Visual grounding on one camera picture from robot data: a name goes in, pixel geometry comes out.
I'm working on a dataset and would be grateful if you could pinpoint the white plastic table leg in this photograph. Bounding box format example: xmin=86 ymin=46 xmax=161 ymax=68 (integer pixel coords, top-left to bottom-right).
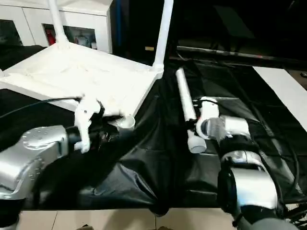
xmin=47 ymin=0 xmax=71 ymax=50
xmin=175 ymin=67 xmax=207 ymax=154
xmin=152 ymin=0 xmax=175 ymax=72

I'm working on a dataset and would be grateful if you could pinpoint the black work mat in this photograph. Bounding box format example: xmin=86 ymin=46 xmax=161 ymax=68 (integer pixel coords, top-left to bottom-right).
xmin=0 ymin=44 xmax=307 ymax=216

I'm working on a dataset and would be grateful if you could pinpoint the dark metal rod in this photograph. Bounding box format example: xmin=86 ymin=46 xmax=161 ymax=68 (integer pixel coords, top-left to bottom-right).
xmin=177 ymin=46 xmax=307 ymax=63

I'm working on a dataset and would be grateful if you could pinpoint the black case with gold label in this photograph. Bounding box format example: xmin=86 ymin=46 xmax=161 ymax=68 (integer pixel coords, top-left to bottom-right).
xmin=110 ymin=0 xmax=179 ymax=66

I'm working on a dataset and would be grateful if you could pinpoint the black left wrist camera cable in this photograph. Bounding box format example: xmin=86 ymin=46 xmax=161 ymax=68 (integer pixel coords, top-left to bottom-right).
xmin=0 ymin=95 xmax=83 ymax=118

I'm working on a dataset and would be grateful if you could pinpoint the white glass-door cabinet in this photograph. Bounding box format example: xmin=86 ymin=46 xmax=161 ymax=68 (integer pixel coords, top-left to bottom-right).
xmin=0 ymin=0 xmax=113 ymax=54

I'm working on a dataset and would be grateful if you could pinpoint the white plastic table top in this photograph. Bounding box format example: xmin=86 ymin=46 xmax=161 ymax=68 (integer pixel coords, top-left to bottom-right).
xmin=0 ymin=44 xmax=165 ymax=132

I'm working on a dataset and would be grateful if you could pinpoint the white flat board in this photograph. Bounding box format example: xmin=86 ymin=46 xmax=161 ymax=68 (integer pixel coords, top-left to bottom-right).
xmin=252 ymin=66 xmax=307 ymax=133

